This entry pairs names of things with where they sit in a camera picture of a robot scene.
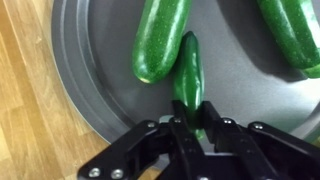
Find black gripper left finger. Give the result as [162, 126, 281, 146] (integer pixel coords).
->
[78, 99, 214, 180]

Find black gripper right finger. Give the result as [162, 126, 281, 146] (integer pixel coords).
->
[199, 100, 320, 180]

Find round grey metal tray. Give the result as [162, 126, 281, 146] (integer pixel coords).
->
[51, 0, 320, 145]

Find large green zucchini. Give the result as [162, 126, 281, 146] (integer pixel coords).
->
[132, 0, 193, 85]
[256, 0, 320, 80]

